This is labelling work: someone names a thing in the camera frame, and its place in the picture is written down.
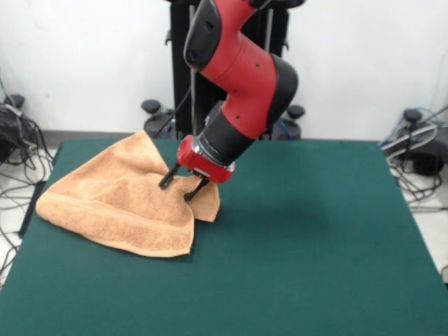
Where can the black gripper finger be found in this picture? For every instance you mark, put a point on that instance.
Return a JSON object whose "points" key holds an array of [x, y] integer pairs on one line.
{"points": [[196, 190], [169, 178]]}

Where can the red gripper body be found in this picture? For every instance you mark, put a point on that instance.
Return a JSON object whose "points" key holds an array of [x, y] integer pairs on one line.
{"points": [[196, 161]]}

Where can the tan terry towel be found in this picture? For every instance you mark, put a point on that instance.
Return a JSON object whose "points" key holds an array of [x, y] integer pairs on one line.
{"points": [[115, 203]]}

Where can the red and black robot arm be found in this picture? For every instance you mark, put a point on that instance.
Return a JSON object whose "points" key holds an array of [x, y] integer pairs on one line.
{"points": [[245, 77]]}

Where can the dark green table cloth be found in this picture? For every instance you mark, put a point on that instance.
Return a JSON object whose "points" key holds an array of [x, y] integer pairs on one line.
{"points": [[315, 227]]}

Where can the dark grey stand base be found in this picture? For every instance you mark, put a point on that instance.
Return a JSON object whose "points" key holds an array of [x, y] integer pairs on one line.
{"points": [[8, 136], [425, 154]]}

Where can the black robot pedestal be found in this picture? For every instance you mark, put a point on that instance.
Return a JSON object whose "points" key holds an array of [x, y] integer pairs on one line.
{"points": [[178, 70]]}

